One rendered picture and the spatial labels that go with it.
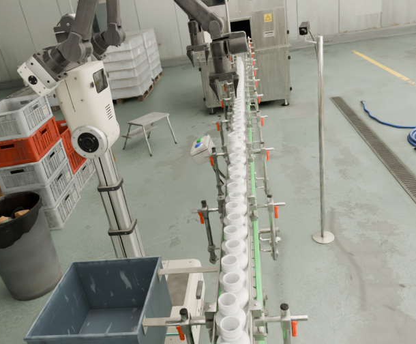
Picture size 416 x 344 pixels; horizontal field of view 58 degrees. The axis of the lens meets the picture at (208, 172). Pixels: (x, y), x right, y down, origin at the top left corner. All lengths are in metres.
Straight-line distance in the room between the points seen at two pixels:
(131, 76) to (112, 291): 6.53
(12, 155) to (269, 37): 3.81
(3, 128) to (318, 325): 2.67
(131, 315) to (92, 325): 0.14
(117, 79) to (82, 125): 6.07
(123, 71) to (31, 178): 4.58
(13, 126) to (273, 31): 3.78
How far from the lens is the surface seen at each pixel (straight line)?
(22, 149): 3.41
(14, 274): 2.82
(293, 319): 0.83
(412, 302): 2.48
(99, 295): 1.44
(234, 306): 0.74
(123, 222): 1.94
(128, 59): 7.63
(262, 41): 5.75
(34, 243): 2.72
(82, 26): 1.45
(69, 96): 1.68
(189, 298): 2.11
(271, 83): 5.86
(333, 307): 2.37
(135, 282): 1.35
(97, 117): 1.68
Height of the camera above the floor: 1.68
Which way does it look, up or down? 25 degrees down
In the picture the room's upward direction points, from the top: 9 degrees counter-clockwise
